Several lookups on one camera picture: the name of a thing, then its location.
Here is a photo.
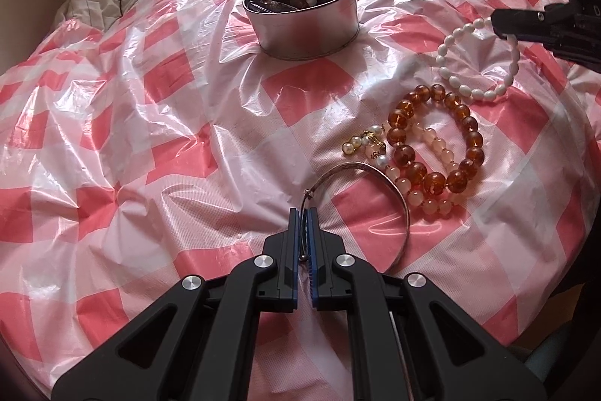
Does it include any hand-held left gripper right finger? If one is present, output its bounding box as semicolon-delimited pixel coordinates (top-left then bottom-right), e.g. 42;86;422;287
307;208;548;401

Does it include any amber bead bracelet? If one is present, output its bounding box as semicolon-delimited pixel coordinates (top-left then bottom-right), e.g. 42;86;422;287
386;84;485;197

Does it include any red checked plastic sheet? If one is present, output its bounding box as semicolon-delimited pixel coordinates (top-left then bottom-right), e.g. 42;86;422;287
0;0;601;401

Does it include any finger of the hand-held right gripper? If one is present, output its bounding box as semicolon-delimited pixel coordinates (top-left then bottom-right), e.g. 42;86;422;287
491;8;549;36
504;31;557;50

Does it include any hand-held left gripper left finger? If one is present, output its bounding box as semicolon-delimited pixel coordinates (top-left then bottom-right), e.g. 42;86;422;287
51;208;304;401

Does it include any round metal tin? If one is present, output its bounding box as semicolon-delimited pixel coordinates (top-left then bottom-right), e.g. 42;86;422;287
243;0;360;61

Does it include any silver bangle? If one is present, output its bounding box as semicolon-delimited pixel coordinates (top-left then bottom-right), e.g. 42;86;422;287
300;162;410;275

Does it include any pearl and gold earring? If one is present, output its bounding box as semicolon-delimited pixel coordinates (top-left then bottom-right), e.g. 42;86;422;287
342;126;390;169

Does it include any white bead bracelet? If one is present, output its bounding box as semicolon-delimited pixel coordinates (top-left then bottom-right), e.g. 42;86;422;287
436;18;519;102

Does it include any pink bead bracelet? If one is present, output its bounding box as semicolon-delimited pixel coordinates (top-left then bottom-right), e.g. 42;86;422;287
382;123;463;214

